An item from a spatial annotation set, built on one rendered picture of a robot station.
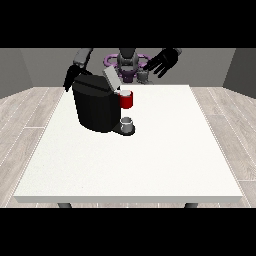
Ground pale grey machine lid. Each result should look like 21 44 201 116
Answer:
101 65 122 92

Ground small grey cup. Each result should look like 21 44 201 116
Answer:
119 116 135 133

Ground red pod holder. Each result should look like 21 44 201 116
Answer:
118 89 135 110

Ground black coffee machine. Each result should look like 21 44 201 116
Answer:
71 73 136 137

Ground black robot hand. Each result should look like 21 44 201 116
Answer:
142 48 180 80
62 63 93 93

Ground grey robot trunk purple rings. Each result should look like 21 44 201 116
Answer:
103 48 153 84

